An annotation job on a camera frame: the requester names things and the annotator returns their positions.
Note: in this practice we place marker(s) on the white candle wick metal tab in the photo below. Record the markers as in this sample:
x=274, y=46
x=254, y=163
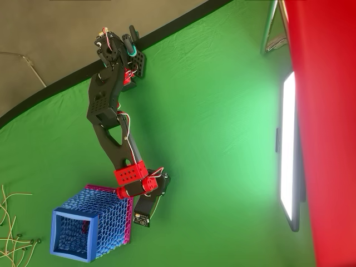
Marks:
x=19, y=236
x=32, y=241
x=156, y=205
x=4, y=194
x=12, y=226
x=6, y=215
x=39, y=240
x=20, y=193

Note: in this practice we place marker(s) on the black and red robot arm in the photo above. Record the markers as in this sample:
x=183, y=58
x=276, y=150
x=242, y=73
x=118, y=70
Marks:
x=103, y=97

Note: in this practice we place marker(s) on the blue and pink lattice basket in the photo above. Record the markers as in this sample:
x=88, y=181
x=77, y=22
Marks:
x=111, y=217

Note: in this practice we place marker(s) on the green table cloth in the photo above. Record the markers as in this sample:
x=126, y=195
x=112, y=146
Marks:
x=208, y=125

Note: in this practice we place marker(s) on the black flat light panel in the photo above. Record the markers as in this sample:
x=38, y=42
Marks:
x=287, y=139

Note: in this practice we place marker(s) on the red plastic holder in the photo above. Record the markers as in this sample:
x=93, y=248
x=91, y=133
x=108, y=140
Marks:
x=328, y=139

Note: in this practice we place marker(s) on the chrome tube stand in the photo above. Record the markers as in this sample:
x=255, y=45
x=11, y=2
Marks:
x=267, y=25

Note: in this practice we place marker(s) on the small camera board on mount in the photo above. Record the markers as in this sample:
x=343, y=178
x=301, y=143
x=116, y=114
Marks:
x=143, y=208

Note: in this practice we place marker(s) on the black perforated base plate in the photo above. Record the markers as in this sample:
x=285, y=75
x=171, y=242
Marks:
x=139, y=64

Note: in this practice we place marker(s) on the chrome chair leg frame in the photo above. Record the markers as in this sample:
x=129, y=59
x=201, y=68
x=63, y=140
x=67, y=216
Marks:
x=33, y=69

